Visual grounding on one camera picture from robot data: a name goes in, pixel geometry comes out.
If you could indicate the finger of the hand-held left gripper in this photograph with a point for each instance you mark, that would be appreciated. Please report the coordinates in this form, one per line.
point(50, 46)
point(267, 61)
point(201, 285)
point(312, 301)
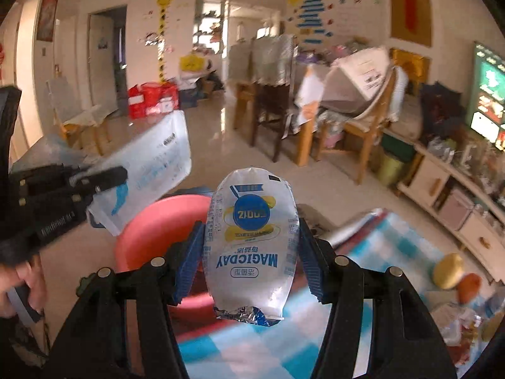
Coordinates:
point(102, 179)
point(63, 215)

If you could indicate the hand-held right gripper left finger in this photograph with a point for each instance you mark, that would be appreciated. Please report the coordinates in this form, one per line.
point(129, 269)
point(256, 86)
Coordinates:
point(189, 262)

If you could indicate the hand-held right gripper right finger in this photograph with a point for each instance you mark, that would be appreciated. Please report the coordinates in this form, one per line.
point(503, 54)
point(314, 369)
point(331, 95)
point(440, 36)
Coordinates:
point(311, 262)

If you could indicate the white plastic bag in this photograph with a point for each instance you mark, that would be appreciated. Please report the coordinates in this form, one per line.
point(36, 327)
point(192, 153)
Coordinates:
point(158, 158)

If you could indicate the white blue snack packet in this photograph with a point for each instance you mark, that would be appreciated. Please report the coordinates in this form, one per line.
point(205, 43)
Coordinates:
point(248, 252)

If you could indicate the person's left hand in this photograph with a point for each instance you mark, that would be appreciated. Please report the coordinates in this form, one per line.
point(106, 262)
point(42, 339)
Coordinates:
point(33, 284)

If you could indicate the pink plastic basin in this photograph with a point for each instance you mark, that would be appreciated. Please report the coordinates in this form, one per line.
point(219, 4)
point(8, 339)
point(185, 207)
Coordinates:
point(150, 229)

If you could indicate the light chair with cushion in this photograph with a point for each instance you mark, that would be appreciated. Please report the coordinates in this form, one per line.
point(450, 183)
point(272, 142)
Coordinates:
point(75, 114)

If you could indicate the red cardboard boxes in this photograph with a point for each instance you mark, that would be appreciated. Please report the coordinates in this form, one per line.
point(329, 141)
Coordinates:
point(152, 100)

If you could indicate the blue white checked tablecloth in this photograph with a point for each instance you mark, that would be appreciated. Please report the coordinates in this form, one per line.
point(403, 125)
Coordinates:
point(244, 351)

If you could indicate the interior door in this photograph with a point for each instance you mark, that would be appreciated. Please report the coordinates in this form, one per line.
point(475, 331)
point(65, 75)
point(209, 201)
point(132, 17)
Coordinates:
point(102, 63)

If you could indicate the green waste bin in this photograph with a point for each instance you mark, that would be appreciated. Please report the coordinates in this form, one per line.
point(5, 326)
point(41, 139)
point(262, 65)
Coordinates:
point(392, 169)

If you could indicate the yellow pear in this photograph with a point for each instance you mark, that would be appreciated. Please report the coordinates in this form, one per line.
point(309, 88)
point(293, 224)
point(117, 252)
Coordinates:
point(447, 271)

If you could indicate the cream television cabinet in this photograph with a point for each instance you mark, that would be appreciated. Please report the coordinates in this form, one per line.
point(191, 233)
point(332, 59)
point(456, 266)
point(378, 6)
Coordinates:
point(461, 213)

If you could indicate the clear plastic packaging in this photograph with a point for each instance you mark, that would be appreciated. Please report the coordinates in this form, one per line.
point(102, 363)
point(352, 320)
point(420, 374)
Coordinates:
point(457, 323)

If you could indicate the red apple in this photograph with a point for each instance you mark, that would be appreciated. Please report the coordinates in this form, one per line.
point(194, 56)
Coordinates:
point(469, 288)

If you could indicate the dark wooden chair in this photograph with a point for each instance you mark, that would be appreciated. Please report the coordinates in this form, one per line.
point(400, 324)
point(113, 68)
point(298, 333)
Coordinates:
point(274, 94)

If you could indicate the wooden chair with cloth cover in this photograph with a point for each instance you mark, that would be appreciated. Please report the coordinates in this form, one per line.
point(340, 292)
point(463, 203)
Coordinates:
point(363, 87)

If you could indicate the dark wrapped flower bouquet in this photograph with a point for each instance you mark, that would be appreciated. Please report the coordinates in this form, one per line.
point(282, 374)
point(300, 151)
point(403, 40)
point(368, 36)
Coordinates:
point(440, 110)

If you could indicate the golden framed decoration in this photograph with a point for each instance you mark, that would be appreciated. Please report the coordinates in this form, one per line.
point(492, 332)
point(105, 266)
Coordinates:
point(410, 65)

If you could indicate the giraffe wall sticker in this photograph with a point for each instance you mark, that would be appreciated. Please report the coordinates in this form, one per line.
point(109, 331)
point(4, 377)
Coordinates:
point(163, 27)

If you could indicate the framed wall picture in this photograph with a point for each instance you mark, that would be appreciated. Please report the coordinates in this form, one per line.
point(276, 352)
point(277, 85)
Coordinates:
point(47, 16)

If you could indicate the wall television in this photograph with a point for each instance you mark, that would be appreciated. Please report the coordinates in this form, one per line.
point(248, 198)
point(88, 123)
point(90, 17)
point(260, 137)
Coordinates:
point(489, 90)

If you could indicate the blue yellow wall sticker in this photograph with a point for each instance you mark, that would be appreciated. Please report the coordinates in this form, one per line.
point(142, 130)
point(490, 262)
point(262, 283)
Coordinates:
point(311, 12)

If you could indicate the red gold wall hanging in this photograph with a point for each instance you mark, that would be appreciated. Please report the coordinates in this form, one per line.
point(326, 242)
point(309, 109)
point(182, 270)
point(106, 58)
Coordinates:
point(410, 8)

